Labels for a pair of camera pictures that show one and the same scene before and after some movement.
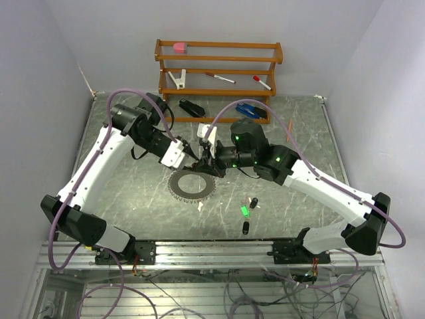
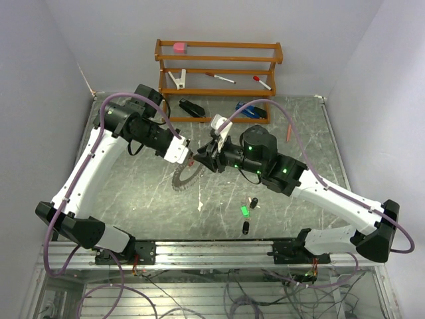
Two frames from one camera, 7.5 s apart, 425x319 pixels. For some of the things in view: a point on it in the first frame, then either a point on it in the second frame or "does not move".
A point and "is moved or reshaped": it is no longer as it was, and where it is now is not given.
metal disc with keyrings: (190, 187) is moved or reshaped
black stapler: (192, 108) does not move
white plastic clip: (180, 82) does not move
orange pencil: (289, 129) does not move
